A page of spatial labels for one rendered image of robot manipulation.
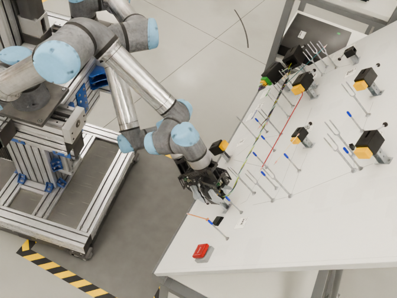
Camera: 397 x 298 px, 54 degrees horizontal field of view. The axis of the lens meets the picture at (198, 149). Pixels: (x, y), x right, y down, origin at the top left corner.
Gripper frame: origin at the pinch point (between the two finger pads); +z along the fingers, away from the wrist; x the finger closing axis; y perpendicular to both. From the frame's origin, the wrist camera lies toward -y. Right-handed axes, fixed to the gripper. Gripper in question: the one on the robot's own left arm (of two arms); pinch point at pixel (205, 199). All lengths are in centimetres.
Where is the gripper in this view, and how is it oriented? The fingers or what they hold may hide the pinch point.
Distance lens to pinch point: 155.1
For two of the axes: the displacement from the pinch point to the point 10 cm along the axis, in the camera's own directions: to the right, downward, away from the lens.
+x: 8.8, -3.8, -2.8
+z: 4.3, 8.9, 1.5
